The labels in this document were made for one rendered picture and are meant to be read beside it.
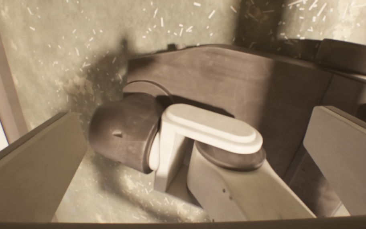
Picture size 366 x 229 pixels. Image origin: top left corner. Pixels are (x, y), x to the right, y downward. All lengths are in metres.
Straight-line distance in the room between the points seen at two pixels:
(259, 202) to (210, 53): 0.33
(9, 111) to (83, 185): 0.59
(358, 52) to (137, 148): 0.46
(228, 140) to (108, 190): 0.96
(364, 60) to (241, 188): 0.32
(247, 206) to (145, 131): 0.23
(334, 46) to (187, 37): 0.40
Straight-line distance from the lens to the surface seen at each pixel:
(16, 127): 1.47
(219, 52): 0.49
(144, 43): 0.76
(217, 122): 0.40
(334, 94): 0.49
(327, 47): 0.53
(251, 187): 0.36
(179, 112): 0.41
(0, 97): 1.48
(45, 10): 1.08
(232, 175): 0.36
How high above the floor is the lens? 0.65
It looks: 59 degrees down
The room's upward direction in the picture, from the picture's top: 135 degrees counter-clockwise
